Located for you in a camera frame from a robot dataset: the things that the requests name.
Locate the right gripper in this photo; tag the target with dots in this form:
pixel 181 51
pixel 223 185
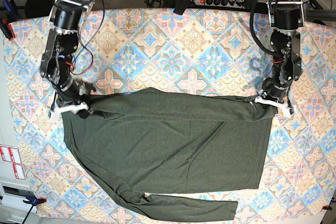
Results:
pixel 75 91

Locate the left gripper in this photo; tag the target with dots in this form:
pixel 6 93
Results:
pixel 273 90

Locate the dark green long-sleeve shirt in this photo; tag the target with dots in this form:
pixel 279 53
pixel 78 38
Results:
pixel 149 149

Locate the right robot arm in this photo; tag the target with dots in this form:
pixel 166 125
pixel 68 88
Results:
pixel 58 62

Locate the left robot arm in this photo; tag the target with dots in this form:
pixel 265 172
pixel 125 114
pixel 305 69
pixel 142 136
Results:
pixel 285 18

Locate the patterned tile tablecloth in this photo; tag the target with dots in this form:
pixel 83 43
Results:
pixel 204 52

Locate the white red labelled stickers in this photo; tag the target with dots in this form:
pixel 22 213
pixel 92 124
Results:
pixel 11 165

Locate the red black clamp top left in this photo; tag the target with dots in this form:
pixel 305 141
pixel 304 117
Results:
pixel 6 27

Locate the blue clamp bottom left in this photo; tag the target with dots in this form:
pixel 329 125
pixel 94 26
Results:
pixel 33 202

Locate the black remote control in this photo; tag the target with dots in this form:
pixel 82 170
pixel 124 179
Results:
pixel 181 6

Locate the red clamp bottom right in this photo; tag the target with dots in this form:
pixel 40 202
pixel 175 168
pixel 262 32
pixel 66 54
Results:
pixel 327 207

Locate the black power strip red switch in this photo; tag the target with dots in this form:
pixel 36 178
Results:
pixel 220 3

